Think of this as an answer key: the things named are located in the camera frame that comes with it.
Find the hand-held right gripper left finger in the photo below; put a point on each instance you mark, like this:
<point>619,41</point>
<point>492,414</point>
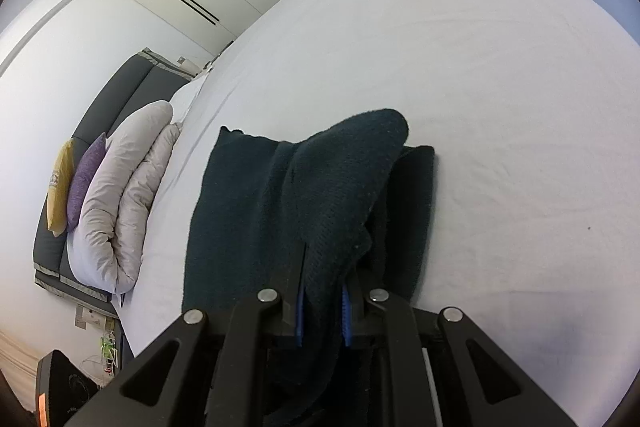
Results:
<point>299,317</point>

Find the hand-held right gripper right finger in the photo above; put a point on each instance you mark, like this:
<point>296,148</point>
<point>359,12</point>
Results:
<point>346,317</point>

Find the dark green knitted sweater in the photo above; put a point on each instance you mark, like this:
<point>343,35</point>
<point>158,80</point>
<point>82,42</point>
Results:
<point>325,187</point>

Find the yellow pillow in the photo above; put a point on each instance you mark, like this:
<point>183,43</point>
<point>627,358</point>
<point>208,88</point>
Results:
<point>60,192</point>

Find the purple pillow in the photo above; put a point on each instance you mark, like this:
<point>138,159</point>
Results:
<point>87,177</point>

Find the folded white duvet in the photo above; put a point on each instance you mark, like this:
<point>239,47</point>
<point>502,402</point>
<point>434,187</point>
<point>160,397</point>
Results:
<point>130,167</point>

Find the white pillow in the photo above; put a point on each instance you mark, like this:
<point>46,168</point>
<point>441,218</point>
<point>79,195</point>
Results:
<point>187,99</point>

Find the white bed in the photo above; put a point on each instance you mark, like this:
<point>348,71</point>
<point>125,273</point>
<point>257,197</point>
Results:
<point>475,82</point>

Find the grey padded headboard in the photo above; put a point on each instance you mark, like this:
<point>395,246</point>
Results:
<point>125,82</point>

